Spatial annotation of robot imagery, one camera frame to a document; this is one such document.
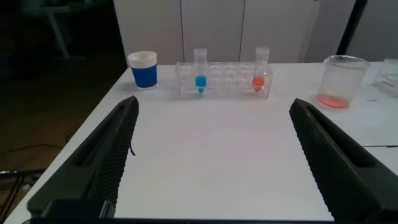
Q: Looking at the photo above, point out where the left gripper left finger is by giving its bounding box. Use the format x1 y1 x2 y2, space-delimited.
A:
26 95 140 218

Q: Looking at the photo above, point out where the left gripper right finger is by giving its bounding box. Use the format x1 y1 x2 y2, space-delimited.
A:
289 98 398 224

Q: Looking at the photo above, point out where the test tube with blue pigment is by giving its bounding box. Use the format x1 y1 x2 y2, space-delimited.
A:
193 47 208 94

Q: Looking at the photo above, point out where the clear glass beaker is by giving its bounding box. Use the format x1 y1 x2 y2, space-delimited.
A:
316 55 371 110

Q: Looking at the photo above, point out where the clear acrylic test tube rack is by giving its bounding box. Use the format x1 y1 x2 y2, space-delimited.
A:
174 60 274 101
372 58 398 99

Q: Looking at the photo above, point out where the test tube with red pigment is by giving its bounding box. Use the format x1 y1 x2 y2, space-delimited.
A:
252 46 271 93

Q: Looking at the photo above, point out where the metal chair leg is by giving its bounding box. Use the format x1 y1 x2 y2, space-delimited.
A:
0 169 47 218

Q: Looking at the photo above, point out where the blue white paper cup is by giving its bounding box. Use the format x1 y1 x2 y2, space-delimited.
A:
127 50 159 91

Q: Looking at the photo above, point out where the white desk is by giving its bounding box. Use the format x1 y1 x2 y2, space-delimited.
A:
40 2 88 60

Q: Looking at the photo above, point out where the white partition panel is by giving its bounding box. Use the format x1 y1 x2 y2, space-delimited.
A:
298 0 357 63
239 0 320 63
113 0 185 65
345 0 398 62
180 0 246 63

